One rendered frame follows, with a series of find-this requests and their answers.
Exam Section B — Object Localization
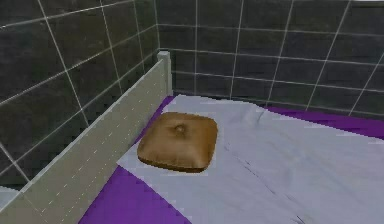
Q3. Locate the brown square cushion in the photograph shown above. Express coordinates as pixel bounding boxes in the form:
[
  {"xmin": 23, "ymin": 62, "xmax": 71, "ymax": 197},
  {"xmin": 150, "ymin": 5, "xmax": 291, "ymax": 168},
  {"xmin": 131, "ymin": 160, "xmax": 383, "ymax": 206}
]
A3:
[{"xmin": 136, "ymin": 111, "xmax": 219, "ymax": 174}]

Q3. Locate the pale grey bed sheet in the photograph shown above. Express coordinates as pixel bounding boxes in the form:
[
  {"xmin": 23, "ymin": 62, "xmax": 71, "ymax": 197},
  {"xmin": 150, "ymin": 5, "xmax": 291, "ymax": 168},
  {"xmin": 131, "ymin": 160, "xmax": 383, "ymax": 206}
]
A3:
[{"xmin": 116, "ymin": 94, "xmax": 384, "ymax": 224}]

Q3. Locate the bed with purple mattress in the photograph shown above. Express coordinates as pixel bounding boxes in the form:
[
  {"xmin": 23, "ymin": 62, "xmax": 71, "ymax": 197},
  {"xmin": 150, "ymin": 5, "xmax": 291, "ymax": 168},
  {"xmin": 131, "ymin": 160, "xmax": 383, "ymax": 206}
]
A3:
[{"xmin": 0, "ymin": 50, "xmax": 384, "ymax": 224}]

